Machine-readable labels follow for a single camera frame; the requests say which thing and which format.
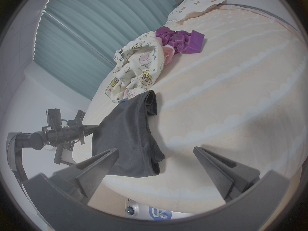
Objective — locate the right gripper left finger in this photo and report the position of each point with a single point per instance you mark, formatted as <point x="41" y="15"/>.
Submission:
<point x="96" y="169"/>

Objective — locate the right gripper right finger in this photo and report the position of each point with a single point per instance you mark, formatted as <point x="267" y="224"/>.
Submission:
<point x="226" y="169"/>

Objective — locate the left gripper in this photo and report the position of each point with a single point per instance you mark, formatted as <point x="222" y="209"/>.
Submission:
<point x="74" y="131"/>

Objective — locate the black T-shirt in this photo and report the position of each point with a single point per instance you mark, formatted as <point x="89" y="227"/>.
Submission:
<point x="130" y="133"/>

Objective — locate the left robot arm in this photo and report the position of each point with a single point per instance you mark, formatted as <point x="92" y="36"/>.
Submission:
<point x="36" y="139"/>

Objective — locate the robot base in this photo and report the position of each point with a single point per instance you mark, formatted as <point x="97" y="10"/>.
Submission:
<point x="158" y="210"/>

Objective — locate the blue-green curtain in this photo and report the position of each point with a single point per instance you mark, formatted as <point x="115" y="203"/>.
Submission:
<point x="67" y="64"/>
<point x="115" y="13"/>

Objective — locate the white printed pyjama top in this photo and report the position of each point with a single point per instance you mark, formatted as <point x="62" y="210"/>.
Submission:
<point x="137" y="66"/>

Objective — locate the pink garment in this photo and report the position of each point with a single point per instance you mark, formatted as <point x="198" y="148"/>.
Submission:
<point x="168" y="53"/>

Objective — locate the purple garment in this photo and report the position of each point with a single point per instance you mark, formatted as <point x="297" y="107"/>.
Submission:
<point x="182" y="40"/>

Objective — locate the white printed pillow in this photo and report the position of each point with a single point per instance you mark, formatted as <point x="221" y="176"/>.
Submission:
<point x="197" y="6"/>

